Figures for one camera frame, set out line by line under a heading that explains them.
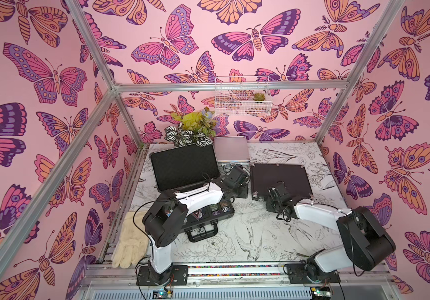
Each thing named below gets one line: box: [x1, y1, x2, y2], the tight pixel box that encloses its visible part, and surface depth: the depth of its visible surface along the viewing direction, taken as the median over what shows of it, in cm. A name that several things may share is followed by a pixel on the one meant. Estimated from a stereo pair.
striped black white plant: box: [164, 122, 214, 147], surface depth 94 cm
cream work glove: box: [111, 211, 150, 269], surface depth 80 cm
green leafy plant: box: [170, 106, 218, 138], surface depth 105 cm
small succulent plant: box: [252, 92, 266, 102], surface depth 94 cm
